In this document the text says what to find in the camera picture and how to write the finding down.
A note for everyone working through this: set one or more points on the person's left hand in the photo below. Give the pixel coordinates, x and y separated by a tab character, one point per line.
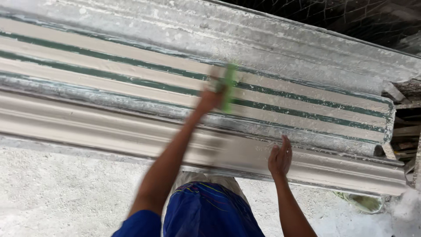
210	98

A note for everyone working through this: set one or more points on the person's right hand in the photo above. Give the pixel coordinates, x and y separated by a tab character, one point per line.
280	159

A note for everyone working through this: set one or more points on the person's left fingers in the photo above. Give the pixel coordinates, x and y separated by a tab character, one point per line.
217	86

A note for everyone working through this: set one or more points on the green plastic scraper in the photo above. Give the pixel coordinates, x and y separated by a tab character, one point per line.
228	88

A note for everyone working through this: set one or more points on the grey plaster-covered mould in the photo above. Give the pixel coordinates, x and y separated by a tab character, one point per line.
230	36

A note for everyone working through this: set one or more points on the white plaster cornice moulding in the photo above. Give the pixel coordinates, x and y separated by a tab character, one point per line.
164	135

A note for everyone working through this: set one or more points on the long green plaster cornice mould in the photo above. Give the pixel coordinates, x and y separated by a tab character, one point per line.
131	74

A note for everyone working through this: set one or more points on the person's blue shirt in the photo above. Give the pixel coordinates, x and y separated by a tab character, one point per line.
197	214

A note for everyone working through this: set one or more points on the dark netting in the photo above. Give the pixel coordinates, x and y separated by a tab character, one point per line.
335	19

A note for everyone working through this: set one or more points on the plaster-stained bucket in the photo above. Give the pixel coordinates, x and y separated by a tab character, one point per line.
363	201

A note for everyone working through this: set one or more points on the heap of wooden scraps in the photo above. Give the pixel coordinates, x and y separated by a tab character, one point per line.
406	131

